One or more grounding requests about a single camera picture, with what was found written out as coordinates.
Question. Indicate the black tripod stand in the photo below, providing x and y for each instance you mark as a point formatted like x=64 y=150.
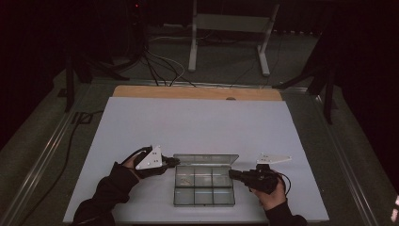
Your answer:
x=327 y=94
x=69 y=84

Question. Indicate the person's left hand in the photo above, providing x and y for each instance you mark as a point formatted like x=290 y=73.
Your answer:
x=129 y=163

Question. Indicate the pale blurred object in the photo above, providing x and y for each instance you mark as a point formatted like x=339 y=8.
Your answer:
x=395 y=213

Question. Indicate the white table mat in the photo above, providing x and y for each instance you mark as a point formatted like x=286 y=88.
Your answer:
x=188 y=125

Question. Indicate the aluminium floor rail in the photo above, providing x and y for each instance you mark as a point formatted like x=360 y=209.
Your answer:
x=213 y=84
x=348 y=169
x=40 y=163

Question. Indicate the white metal stand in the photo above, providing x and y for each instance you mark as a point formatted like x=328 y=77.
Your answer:
x=232 y=22

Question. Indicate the white power strip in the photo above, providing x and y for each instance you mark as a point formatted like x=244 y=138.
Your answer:
x=173 y=25

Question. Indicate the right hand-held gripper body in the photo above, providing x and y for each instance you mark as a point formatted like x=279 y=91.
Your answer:
x=263 y=180

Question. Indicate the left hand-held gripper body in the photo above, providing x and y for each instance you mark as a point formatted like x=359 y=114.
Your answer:
x=152 y=161

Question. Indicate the person's right hand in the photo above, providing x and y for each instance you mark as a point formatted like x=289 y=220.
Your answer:
x=274 y=199

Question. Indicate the clear plastic compartment box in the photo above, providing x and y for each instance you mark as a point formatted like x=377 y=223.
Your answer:
x=204 y=185

